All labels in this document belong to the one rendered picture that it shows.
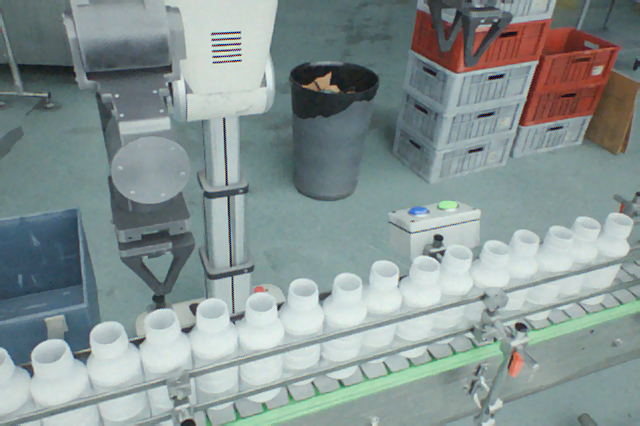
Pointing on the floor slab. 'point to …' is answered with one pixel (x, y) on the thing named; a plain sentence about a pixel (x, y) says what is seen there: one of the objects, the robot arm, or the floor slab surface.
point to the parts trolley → (609, 34)
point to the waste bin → (330, 127)
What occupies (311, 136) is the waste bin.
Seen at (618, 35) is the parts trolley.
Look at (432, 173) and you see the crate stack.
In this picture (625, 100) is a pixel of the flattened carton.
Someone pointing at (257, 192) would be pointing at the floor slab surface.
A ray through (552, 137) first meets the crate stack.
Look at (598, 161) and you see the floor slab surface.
